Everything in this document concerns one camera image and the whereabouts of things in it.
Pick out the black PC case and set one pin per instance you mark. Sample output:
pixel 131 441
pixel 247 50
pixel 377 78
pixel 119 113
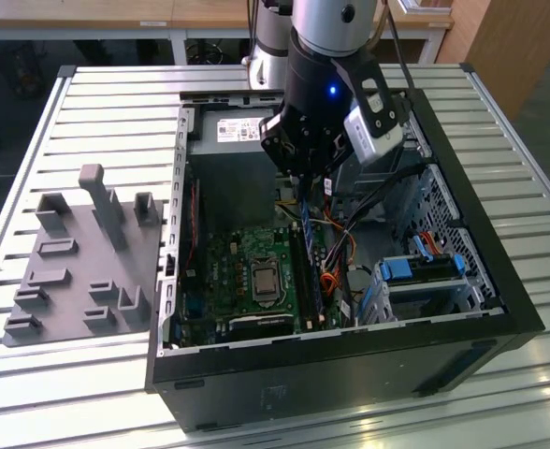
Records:
pixel 350 374

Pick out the green motherboard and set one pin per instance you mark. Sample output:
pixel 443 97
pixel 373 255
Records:
pixel 223 262

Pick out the grey power supply unit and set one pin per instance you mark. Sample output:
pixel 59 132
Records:
pixel 233 187

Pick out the hard disk in blue carrier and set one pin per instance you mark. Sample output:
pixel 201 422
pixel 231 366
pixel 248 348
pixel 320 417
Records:
pixel 399 271

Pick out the CPU socket metal frame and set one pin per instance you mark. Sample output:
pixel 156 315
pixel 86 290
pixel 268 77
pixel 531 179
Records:
pixel 279 280

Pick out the wooden desk white frame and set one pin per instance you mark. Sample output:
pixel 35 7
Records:
pixel 69 14

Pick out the metal disk bay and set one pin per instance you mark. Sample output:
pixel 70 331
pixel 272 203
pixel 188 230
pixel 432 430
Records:
pixel 378 304

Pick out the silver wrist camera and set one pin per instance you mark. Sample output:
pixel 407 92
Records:
pixel 364 140

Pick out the black camera bracket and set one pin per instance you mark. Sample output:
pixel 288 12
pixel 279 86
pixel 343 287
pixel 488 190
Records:
pixel 354 75

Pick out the grey parts rack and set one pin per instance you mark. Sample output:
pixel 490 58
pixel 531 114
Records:
pixel 83 280

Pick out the silver CPU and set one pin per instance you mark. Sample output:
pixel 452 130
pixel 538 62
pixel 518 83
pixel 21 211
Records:
pixel 264 283

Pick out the wooden cabinet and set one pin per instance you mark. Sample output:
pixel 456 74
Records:
pixel 513 47

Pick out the metal drive cage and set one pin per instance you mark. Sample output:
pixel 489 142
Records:
pixel 364 180

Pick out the black graphics card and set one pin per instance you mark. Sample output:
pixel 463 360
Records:
pixel 261 325

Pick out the black RAM slot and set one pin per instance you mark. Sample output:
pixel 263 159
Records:
pixel 298 276

